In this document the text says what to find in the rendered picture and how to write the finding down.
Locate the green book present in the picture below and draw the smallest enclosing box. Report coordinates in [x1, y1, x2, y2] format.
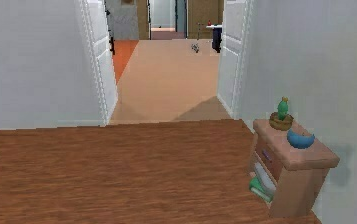
[248, 176, 274, 204]

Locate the blue crescent bowl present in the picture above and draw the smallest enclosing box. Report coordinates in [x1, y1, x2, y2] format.
[286, 128, 316, 150]

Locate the black door handle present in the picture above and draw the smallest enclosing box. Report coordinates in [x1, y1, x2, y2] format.
[108, 30, 116, 56]

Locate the light wood bedside table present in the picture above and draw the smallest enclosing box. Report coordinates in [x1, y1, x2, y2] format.
[248, 118, 341, 219]

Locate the dark table with white top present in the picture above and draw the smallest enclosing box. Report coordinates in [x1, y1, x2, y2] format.
[205, 20, 223, 54]

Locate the white room door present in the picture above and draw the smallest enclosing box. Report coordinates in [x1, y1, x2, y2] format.
[216, 0, 254, 119]
[80, 0, 119, 126]

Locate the green cactus in brown pot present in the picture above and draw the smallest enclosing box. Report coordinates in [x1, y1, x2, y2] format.
[268, 96, 295, 132]

